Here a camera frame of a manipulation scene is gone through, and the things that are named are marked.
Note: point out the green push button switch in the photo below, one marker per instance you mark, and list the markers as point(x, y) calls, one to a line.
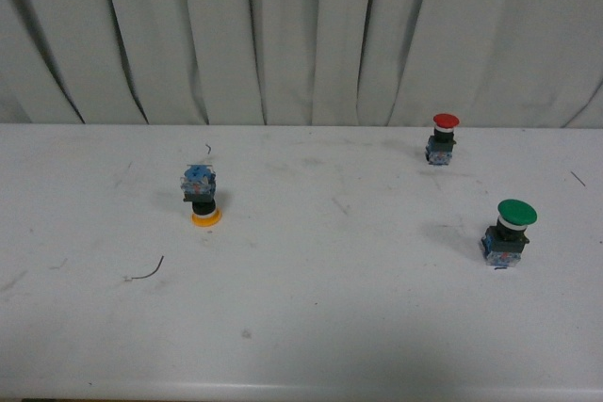
point(503, 243)

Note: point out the white pleated curtain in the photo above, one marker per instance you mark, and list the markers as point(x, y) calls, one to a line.
point(499, 63)

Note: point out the yellow push button switch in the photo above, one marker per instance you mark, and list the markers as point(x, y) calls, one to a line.
point(198, 184)

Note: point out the red push button switch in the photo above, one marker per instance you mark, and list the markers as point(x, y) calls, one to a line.
point(440, 144)

